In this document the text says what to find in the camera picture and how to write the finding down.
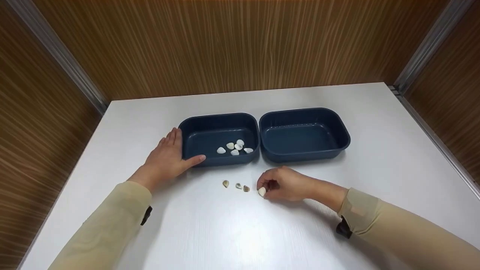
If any dark blue plastic tray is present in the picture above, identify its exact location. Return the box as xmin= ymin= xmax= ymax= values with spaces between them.
xmin=178 ymin=112 xmax=261 ymax=168
xmin=259 ymin=108 xmax=351 ymax=164

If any person's left forearm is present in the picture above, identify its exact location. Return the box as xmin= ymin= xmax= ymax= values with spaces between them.
xmin=48 ymin=167 xmax=158 ymax=270

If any person's left hand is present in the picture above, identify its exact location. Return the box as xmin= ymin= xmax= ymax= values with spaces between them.
xmin=144 ymin=127 xmax=206 ymax=181

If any person's right forearm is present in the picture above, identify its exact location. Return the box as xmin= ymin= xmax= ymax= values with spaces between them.
xmin=310 ymin=178 xmax=480 ymax=270

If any cluster of white seashells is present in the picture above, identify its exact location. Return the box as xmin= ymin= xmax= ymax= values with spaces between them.
xmin=216 ymin=139 xmax=254 ymax=156

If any person's right hand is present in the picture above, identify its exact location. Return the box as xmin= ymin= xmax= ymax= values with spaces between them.
xmin=256 ymin=166 xmax=316 ymax=202

